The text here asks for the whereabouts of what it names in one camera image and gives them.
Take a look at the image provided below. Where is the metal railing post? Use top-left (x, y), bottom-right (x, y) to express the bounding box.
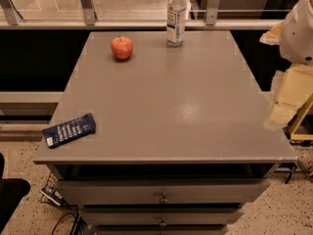
top-left (205, 0), bottom-right (220, 25)
top-left (0, 0), bottom-right (22, 25)
top-left (80, 0), bottom-right (97, 25)

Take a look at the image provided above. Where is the black floor cable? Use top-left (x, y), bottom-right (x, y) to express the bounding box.
top-left (50, 211), bottom-right (82, 235)

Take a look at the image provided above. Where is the black chair edge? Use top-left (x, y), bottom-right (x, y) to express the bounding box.
top-left (0, 153), bottom-right (30, 233)

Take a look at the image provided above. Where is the left metal railing post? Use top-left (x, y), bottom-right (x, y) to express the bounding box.
top-left (0, 0), bottom-right (22, 25)

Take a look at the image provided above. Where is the right metal railing post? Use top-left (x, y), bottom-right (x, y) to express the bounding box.
top-left (205, 0), bottom-right (220, 25)

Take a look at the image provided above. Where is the red apple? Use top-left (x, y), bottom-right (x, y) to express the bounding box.
top-left (111, 36), bottom-right (133, 60)

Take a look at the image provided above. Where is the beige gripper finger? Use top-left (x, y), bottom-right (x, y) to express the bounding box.
top-left (264, 64), bottom-right (313, 130)
top-left (259, 23), bottom-right (283, 45)

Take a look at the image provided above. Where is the small device on floor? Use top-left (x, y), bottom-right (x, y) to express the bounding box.
top-left (40, 187), bottom-right (64, 207)

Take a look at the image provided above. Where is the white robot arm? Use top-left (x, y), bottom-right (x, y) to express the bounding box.
top-left (259, 0), bottom-right (313, 130)

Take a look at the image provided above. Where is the drawer brass knob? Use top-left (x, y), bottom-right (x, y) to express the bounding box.
top-left (158, 193), bottom-right (168, 204)
top-left (158, 217), bottom-right (168, 227)

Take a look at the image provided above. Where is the dark blue snack packet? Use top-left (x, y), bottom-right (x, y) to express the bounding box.
top-left (42, 114), bottom-right (96, 149)

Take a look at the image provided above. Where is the grey drawer cabinet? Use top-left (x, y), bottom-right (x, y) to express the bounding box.
top-left (35, 31), bottom-right (296, 235)

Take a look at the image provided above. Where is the clear plastic water bottle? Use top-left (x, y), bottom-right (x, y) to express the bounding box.
top-left (166, 0), bottom-right (187, 47)

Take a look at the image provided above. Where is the top drawer brass knob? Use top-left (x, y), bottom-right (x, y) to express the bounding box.
top-left (158, 193), bottom-right (168, 204)

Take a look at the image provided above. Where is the yellow metal frame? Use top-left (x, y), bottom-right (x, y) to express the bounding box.
top-left (289, 94), bottom-right (313, 141)

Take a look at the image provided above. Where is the middle metal railing post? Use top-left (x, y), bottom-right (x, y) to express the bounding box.
top-left (80, 0), bottom-right (97, 25)

